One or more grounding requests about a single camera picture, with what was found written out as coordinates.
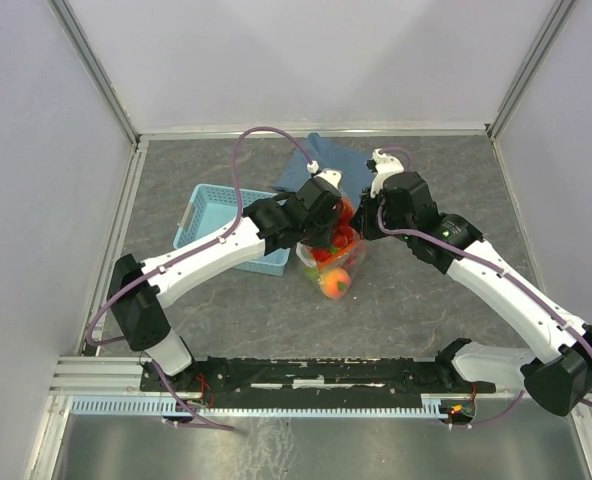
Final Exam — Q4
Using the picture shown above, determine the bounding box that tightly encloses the red toy strawberry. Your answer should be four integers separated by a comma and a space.
337, 197, 354, 224
311, 248, 332, 263
333, 224, 354, 249

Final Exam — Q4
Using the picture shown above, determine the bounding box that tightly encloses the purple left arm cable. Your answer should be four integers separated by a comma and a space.
85, 127, 320, 432

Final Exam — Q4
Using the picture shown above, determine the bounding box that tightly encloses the blue folded cloth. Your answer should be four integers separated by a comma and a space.
272, 133, 373, 209

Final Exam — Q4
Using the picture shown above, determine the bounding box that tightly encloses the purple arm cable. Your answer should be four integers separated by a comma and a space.
85, 127, 320, 432
375, 146, 592, 429

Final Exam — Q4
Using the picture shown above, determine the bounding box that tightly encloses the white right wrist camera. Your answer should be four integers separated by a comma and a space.
366, 149, 405, 198

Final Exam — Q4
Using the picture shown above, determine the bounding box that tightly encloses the clear zip bag orange zipper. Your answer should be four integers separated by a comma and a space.
295, 221, 366, 292

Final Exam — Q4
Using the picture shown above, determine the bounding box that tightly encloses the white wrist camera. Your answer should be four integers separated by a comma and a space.
366, 149, 405, 198
306, 161, 343, 191

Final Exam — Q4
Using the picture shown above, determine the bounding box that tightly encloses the light blue cable duct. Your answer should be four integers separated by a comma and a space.
70, 395, 447, 420

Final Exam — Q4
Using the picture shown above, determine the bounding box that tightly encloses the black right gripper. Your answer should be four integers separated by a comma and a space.
347, 185, 413, 243

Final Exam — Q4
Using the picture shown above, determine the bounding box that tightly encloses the light blue plastic basket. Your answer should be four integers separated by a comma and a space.
173, 184, 290, 276

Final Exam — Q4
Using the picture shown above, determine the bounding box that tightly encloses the aluminium frame post right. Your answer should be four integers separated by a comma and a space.
486, 0, 577, 142

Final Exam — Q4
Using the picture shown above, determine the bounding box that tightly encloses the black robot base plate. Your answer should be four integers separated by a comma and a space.
168, 357, 496, 408

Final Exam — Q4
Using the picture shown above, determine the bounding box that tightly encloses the orange-red toy peach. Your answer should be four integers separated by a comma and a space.
320, 267, 351, 299

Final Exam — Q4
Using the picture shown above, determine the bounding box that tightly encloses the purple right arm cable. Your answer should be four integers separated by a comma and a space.
375, 146, 592, 429

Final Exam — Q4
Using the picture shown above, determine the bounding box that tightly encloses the aluminium frame post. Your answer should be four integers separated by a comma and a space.
47, 0, 140, 145
486, 0, 577, 142

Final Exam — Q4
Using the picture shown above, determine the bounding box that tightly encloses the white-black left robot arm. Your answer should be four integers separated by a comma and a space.
107, 169, 342, 390

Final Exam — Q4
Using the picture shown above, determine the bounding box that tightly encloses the aluminium frame post left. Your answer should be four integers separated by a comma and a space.
47, 0, 140, 145

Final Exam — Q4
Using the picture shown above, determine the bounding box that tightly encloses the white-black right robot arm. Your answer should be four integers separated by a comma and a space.
352, 171, 592, 416

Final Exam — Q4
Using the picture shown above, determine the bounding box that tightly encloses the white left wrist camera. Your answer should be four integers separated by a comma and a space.
306, 161, 343, 191

